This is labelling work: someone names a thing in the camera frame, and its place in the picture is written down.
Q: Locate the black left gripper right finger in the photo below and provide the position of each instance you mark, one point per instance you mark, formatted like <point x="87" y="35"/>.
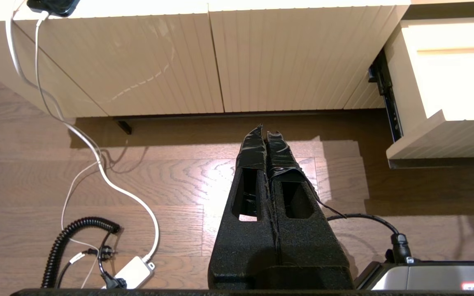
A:
<point x="315" y="250"/>

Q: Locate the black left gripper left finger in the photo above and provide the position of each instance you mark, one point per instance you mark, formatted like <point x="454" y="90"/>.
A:
<point x="243" y="246"/>

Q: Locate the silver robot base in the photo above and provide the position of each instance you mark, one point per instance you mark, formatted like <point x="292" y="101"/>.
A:
<point x="434" y="277"/>

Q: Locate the black rectangular block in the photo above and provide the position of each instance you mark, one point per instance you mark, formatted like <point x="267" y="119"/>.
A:
<point x="124" y="126"/>

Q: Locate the long white cabinet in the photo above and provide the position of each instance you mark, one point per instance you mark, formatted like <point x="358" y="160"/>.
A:
<point x="261" y="57"/>

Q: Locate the white power adapter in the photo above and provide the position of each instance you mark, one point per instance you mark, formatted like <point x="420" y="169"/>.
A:
<point x="132" y="271"/>

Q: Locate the black smartphone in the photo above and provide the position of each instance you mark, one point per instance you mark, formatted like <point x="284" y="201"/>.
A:
<point x="54" y="6"/>

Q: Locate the black metal bracket with holes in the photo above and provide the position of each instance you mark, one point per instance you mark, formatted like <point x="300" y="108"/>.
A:
<point x="391" y="107"/>

